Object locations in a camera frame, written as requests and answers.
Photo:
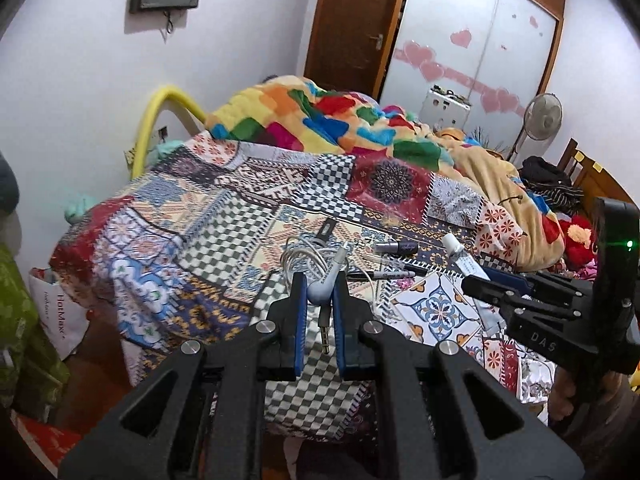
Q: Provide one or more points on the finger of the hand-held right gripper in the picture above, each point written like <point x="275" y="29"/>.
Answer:
<point x="540" y="332"/>
<point x="507" y="280"/>

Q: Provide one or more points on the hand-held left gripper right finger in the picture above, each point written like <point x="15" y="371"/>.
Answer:
<point x="341" y="332"/>

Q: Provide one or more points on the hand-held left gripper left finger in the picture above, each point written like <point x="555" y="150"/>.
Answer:
<point x="300" y="332"/>

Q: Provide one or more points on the person's right hand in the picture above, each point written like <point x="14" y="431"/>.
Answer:
<point x="567" y="395"/>

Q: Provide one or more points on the white squeeze tube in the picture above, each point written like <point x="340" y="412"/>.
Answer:
<point x="459" y="254"/>

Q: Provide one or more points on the red plush toy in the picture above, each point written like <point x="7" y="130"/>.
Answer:
<point x="575" y="237"/>

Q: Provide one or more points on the black marker pen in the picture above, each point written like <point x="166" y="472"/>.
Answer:
<point x="382" y="274"/>

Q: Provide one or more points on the clear plastic pen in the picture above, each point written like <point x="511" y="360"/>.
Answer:
<point x="395" y="261"/>

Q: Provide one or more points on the black striped clothes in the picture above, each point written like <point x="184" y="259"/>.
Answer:
<point x="550" y="175"/>

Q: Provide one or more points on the patchwork patterned bedsheet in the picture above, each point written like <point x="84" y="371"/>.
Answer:
<point x="200" y="220"/>

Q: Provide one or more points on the standing fan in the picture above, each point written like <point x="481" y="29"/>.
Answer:
<point x="542" y="115"/>

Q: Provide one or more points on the multicoloured fleece blanket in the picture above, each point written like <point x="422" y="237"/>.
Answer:
<point x="320" y="120"/>

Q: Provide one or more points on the white shopping bag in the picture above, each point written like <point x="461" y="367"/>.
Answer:
<point x="57" y="310"/>

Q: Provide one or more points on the wardrobe with pink heart stickers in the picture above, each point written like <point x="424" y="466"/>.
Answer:
<point x="470" y="20"/>

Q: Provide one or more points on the green patterned cloth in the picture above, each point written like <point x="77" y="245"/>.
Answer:
<point x="22" y="325"/>

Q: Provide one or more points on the red patterned cloth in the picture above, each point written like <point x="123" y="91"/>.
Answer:
<point x="45" y="445"/>

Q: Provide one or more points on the brown wooden door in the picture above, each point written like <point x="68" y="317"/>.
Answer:
<point x="350" y="20"/>

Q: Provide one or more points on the grey cloth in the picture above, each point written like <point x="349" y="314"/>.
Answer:
<point x="7" y="185"/>

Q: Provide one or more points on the wooden furniture frame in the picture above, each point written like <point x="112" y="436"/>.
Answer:
<point x="600" y="180"/>

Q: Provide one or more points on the wall socket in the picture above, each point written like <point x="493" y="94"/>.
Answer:
<point x="163" y="133"/>

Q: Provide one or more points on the yellow padded bed rail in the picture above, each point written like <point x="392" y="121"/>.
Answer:
<point x="150" y="120"/>

